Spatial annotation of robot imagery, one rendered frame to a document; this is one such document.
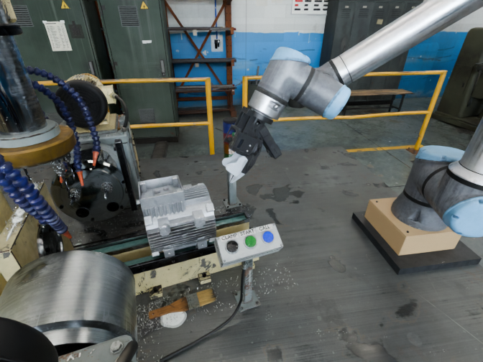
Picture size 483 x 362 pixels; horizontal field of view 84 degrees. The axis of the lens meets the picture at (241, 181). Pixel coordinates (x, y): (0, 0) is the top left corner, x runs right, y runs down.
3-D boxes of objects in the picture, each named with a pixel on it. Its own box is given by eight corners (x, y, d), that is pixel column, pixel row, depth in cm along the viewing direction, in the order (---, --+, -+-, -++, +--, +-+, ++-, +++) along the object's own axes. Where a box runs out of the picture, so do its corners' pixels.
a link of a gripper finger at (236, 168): (216, 177, 76) (231, 149, 73) (234, 183, 79) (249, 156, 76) (220, 182, 74) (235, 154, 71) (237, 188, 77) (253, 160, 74)
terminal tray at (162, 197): (144, 220, 76) (139, 200, 72) (141, 200, 85) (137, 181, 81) (186, 212, 80) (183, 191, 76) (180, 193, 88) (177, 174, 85)
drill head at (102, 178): (60, 244, 90) (29, 180, 77) (77, 184, 123) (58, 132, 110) (138, 227, 98) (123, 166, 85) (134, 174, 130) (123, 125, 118)
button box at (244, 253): (220, 268, 70) (222, 263, 66) (213, 242, 73) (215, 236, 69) (278, 251, 75) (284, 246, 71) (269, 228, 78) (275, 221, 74)
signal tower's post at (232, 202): (226, 210, 125) (223, 123, 104) (221, 200, 132) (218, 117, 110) (242, 206, 128) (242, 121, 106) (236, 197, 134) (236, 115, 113)
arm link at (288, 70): (318, 59, 63) (280, 38, 62) (290, 108, 66) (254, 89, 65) (309, 63, 72) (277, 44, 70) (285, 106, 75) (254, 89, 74)
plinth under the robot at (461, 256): (397, 274, 93) (399, 268, 92) (351, 217, 121) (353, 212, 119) (478, 263, 98) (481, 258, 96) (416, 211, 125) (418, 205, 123)
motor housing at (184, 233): (154, 268, 81) (142, 219, 71) (149, 229, 96) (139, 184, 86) (218, 251, 87) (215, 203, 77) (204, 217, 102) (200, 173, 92)
